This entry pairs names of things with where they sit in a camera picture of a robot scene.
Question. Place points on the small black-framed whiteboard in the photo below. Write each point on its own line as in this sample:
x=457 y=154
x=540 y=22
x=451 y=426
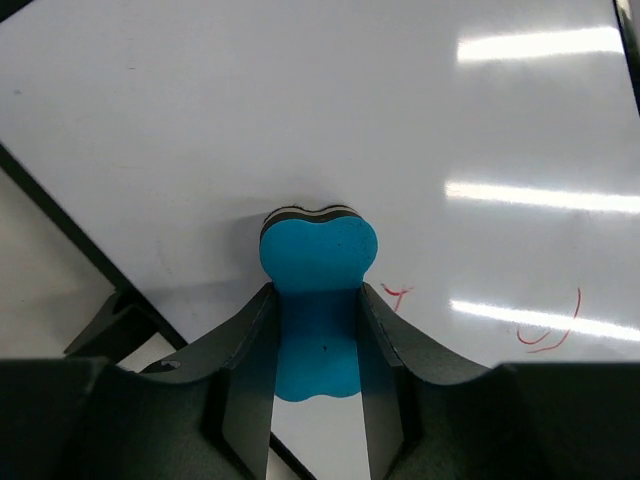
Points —
x=492 y=145

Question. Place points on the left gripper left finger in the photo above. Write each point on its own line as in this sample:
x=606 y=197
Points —
x=203 y=412

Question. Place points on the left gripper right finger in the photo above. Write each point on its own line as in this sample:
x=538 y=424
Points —
x=430 y=413

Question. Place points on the blue bone-shaped eraser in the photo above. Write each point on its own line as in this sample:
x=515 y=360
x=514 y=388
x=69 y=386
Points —
x=317 y=260

